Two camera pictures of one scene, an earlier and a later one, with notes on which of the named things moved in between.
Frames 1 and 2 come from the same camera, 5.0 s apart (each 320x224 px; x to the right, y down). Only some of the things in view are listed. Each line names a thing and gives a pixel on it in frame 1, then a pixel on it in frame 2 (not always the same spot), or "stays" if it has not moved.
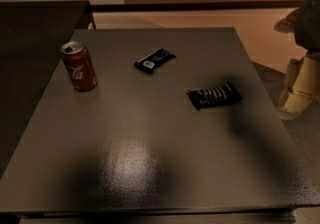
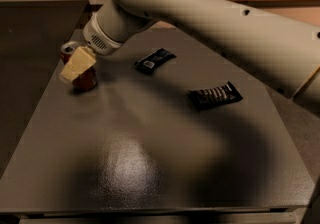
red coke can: x=78 y=63 stays
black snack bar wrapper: x=150 y=62 stays
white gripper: x=310 y=29 → x=97 y=40
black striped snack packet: x=215 y=96 stays
